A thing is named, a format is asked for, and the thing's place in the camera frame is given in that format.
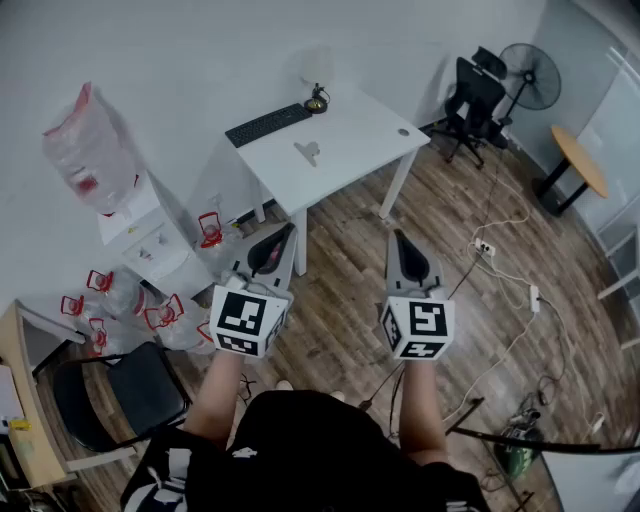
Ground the black office chair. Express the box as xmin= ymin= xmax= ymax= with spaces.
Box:
xmin=431 ymin=46 xmax=510 ymax=170

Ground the person's left forearm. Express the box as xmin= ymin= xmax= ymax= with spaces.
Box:
xmin=182 ymin=348 xmax=247 ymax=447

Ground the white desk lamp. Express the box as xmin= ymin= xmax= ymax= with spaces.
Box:
xmin=298 ymin=47 xmax=335 ymax=114

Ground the white floor cable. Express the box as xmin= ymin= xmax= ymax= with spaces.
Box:
xmin=442 ymin=199 xmax=607 ymax=427

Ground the person's right forearm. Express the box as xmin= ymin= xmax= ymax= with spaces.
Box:
xmin=397 ymin=356 xmax=452 ymax=469

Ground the pile of empty water jugs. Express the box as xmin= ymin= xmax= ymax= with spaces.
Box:
xmin=59 ymin=211 xmax=236 ymax=357

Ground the round wooden table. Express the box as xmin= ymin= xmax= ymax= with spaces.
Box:
xmin=531 ymin=124 xmax=611 ymax=218

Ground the frosted glass partition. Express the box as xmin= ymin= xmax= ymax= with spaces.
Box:
xmin=509 ymin=0 xmax=640 ymax=242

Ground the black standing fan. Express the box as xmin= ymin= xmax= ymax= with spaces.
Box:
xmin=497 ymin=42 xmax=563 ymax=127

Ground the black keyboard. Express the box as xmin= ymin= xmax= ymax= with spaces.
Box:
xmin=224 ymin=102 xmax=314 ymax=149

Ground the green bag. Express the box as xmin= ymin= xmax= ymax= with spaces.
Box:
xmin=493 ymin=438 xmax=545 ymax=482

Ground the black folding chair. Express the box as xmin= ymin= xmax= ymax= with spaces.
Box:
xmin=51 ymin=341 xmax=194 ymax=454

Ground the person's black shirt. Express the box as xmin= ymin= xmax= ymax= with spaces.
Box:
xmin=119 ymin=389 xmax=494 ymax=512

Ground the light wood side desk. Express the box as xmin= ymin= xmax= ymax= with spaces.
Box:
xmin=0 ymin=299 xmax=77 ymax=490

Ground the white frame stool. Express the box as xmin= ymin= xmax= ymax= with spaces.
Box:
xmin=596 ymin=223 xmax=640 ymax=352

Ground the white water dispenser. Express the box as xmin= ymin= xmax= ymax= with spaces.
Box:
xmin=96 ymin=169 xmax=217 ymax=302

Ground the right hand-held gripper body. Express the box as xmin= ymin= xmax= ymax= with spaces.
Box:
xmin=379 ymin=288 xmax=457 ymax=362

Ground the white table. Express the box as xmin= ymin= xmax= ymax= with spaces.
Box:
xmin=224 ymin=87 xmax=432 ymax=277

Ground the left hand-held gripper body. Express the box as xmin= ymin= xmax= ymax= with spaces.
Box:
xmin=208 ymin=269 xmax=295 ymax=359

